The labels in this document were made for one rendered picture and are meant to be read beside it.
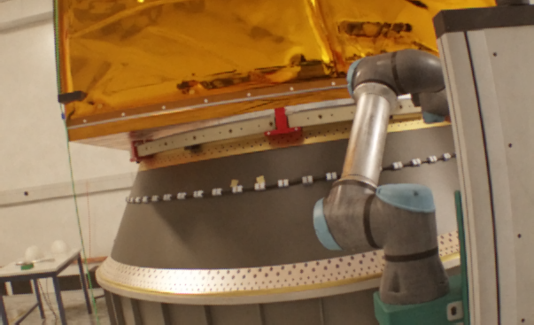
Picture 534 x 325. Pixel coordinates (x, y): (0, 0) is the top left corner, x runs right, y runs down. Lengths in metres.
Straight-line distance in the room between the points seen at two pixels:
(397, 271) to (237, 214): 0.86
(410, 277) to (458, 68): 0.41
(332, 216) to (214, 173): 0.87
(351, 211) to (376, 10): 1.09
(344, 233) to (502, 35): 0.51
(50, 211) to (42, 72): 2.08
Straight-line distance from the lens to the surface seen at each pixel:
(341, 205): 1.09
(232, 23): 1.90
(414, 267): 1.03
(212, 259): 1.77
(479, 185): 0.92
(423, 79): 1.30
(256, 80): 1.89
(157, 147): 2.10
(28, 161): 7.93
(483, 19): 0.96
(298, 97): 1.90
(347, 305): 1.66
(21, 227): 8.03
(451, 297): 1.05
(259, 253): 1.70
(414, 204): 1.01
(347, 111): 1.83
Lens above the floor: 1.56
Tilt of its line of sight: 1 degrees up
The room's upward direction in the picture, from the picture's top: 8 degrees counter-clockwise
